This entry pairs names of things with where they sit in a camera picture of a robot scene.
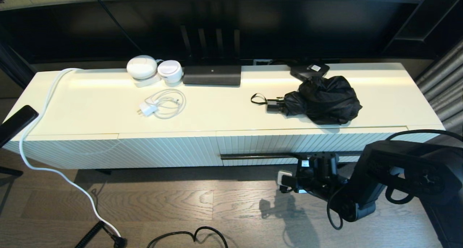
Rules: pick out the white fluted drawer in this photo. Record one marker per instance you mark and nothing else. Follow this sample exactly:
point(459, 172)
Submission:
point(260, 143)

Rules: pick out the black umbrella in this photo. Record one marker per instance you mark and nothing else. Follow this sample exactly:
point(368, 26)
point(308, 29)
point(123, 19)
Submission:
point(322, 99)

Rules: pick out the black glossy armrest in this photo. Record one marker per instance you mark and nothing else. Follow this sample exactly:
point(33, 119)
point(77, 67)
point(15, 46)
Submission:
point(16, 124)

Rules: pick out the white tv cabinet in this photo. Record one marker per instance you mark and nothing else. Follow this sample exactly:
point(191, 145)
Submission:
point(231, 110)

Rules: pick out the grey curtain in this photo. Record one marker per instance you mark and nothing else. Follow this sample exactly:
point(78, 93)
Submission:
point(441, 81)

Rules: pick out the black television screen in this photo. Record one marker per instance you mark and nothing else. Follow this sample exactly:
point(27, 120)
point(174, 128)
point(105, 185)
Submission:
point(289, 27)

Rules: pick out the black chair leg bar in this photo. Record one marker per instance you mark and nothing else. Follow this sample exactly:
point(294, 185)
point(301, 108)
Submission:
point(9, 172)

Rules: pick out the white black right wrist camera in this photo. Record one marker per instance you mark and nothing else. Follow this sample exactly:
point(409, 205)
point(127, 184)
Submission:
point(285, 181)

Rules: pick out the large white dome device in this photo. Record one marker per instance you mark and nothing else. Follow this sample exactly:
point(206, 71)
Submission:
point(141, 67)

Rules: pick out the black set-top box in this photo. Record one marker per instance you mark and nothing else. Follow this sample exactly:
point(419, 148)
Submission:
point(305, 70)

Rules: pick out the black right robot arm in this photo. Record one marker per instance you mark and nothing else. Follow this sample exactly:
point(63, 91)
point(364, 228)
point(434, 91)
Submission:
point(408, 168)

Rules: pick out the white charger plug adapter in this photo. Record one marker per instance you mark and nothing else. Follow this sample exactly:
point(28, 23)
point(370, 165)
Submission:
point(147, 109)

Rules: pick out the black router with antennas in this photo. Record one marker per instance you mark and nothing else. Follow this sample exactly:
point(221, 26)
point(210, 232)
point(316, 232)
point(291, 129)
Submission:
point(211, 75)

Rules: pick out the small white round device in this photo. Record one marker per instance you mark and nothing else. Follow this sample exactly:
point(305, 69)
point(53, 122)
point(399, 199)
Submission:
point(170, 72)

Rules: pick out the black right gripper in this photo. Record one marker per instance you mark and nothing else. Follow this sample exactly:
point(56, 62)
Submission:
point(305, 177)

